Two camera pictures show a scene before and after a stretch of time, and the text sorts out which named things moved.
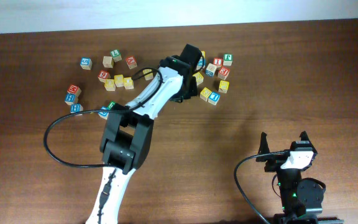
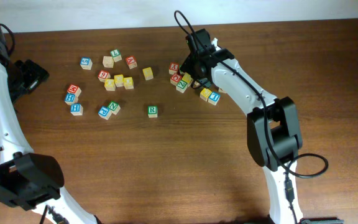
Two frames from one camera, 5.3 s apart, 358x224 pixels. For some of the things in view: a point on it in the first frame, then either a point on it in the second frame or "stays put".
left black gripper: (194, 90) to (38, 75)
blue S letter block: (86, 63) stays put
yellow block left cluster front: (109, 84) stays put
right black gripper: (275, 162) to (189, 66)
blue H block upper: (71, 98) stays put
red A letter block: (131, 62) stays put
